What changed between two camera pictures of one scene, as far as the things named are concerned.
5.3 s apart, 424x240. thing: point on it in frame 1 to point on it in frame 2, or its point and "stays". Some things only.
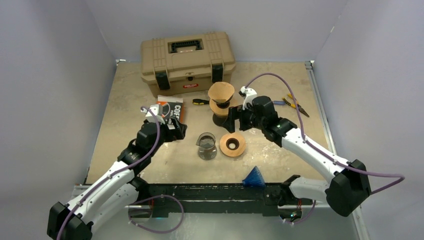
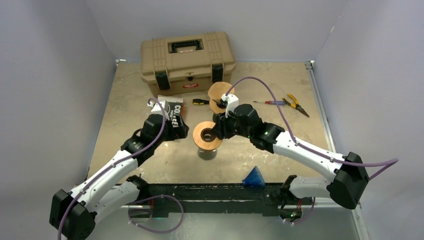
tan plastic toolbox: x=186 y=64 stays
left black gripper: x=176 y=133 stays
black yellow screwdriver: x=200 y=101 stays
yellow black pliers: x=300 y=107 stays
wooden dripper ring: x=237 y=139 to x=203 y=137
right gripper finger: x=230 y=124 to x=219 y=128
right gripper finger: x=235 y=112 to x=220 y=120
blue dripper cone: x=254 y=179 stays
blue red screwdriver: x=278 y=102 stays
